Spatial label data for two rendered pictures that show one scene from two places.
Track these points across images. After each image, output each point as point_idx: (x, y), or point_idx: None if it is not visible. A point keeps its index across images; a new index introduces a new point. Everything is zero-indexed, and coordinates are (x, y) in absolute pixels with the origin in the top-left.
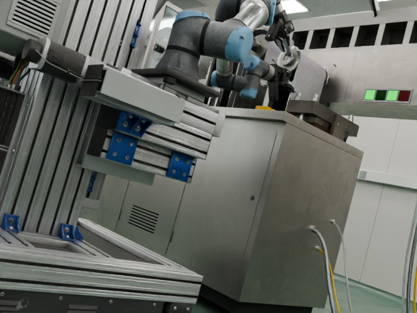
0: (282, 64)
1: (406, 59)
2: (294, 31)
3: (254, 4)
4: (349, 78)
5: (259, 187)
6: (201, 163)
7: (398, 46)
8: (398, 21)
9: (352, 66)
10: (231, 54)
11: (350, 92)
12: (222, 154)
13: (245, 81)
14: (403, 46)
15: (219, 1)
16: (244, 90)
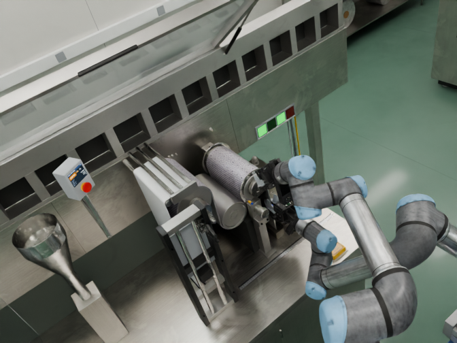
0: (257, 196)
1: (278, 82)
2: (114, 126)
3: (449, 225)
4: (232, 130)
5: (358, 284)
6: (295, 335)
7: (264, 73)
8: (254, 48)
9: (230, 117)
10: None
11: (241, 140)
12: (315, 308)
13: (330, 257)
14: (269, 71)
15: (419, 259)
16: (331, 263)
